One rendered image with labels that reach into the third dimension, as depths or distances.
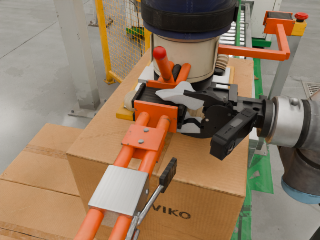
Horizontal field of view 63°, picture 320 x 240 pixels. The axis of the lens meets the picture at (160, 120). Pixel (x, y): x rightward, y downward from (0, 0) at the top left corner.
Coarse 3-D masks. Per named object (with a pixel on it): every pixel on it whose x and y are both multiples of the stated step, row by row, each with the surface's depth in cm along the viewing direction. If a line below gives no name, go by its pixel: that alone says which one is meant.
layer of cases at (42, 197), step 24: (48, 144) 135; (24, 168) 123; (48, 168) 123; (0, 192) 113; (24, 192) 113; (48, 192) 113; (72, 192) 113; (0, 216) 105; (24, 216) 105; (48, 216) 105; (72, 216) 105
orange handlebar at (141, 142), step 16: (224, 48) 71; (240, 48) 70; (256, 48) 70; (288, 48) 70; (160, 80) 57; (176, 80) 58; (144, 112) 48; (144, 128) 44; (160, 128) 45; (128, 144) 42; (144, 144) 42; (160, 144) 43; (128, 160) 40; (144, 160) 40; (96, 224) 32; (128, 224) 32
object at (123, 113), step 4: (152, 60) 89; (148, 64) 88; (152, 64) 87; (144, 68) 86; (136, 84) 79; (140, 84) 78; (132, 88) 77; (136, 88) 76; (120, 108) 69; (124, 108) 69; (116, 112) 68; (120, 112) 68; (124, 112) 68; (128, 112) 68; (132, 112) 68; (116, 116) 69; (120, 116) 68; (124, 116) 68; (128, 116) 68; (132, 116) 67; (132, 120) 68
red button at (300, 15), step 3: (297, 12) 143; (300, 12) 143; (303, 12) 143; (294, 15) 143; (297, 15) 142; (300, 15) 140; (303, 15) 140; (306, 15) 140; (297, 18) 142; (300, 18) 140; (303, 18) 140; (306, 18) 140; (297, 21) 144; (300, 21) 143
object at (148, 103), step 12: (144, 84) 53; (156, 84) 53; (168, 84) 53; (144, 96) 51; (156, 96) 51; (144, 108) 48; (156, 108) 47; (168, 108) 47; (180, 108) 47; (156, 120) 49; (180, 120) 50
